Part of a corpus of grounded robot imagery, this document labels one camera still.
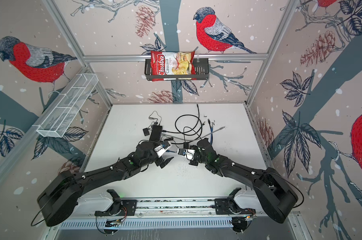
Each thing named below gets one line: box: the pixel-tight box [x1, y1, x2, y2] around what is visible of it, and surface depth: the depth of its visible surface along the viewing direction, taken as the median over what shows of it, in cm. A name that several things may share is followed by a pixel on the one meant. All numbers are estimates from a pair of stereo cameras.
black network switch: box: [149, 125, 163, 142], surface depth 104 cm
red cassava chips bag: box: [150, 51, 197, 82], surface depth 90 cm
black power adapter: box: [142, 128, 150, 137], surface depth 105 cm
